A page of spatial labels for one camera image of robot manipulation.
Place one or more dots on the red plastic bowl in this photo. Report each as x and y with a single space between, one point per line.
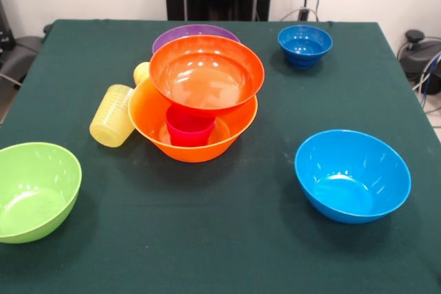
206 77

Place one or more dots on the green plastic bowl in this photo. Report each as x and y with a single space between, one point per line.
34 190

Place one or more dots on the purple plastic bowl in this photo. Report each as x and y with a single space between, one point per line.
172 34

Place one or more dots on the large orange plastic bowl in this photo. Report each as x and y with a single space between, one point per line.
144 115

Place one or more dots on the light blue plastic bowl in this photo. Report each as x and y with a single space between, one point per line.
351 177

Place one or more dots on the yellow plastic cup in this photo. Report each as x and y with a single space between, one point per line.
140 73

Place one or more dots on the dark green table cloth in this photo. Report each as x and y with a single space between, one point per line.
206 232

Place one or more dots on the pink plastic cup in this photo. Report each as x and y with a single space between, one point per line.
189 132

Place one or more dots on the small dark blue bowl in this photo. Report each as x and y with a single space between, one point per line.
305 46

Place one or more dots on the black office chair base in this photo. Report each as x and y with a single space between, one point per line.
420 56

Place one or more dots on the grey office chair base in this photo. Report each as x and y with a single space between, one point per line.
17 56

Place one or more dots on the pale yellow ribbed cup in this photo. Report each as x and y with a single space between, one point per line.
110 118

